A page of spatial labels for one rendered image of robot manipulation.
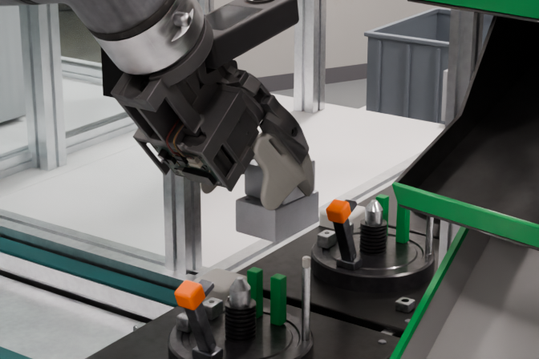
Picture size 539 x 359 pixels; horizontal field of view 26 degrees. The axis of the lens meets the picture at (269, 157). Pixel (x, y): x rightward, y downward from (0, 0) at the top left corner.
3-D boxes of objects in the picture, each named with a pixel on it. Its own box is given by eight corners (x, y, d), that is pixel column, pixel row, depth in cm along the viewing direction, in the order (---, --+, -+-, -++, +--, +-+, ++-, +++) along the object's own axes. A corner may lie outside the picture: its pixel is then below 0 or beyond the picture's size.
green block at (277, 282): (280, 326, 114) (280, 280, 113) (269, 323, 115) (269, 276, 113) (286, 321, 115) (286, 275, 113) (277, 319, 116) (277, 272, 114)
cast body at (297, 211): (275, 244, 97) (275, 163, 95) (234, 231, 100) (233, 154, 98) (332, 216, 104) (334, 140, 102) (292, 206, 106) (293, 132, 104)
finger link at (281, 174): (281, 238, 97) (218, 173, 92) (314, 181, 100) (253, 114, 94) (309, 243, 95) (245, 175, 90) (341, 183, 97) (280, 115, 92)
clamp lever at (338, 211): (352, 265, 127) (340, 212, 122) (337, 261, 128) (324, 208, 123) (368, 244, 129) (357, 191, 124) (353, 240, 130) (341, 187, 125)
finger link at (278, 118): (271, 164, 96) (211, 98, 91) (281, 147, 97) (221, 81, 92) (313, 167, 93) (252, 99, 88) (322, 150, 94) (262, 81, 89)
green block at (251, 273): (256, 319, 116) (256, 272, 114) (246, 316, 116) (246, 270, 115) (263, 315, 117) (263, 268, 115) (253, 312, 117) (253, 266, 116)
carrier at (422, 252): (415, 352, 118) (421, 236, 114) (224, 294, 131) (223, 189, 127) (512, 272, 136) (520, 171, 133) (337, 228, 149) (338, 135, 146)
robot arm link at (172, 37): (121, -44, 85) (206, -35, 81) (151, -2, 89) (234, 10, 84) (66, 34, 83) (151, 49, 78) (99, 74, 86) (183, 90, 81)
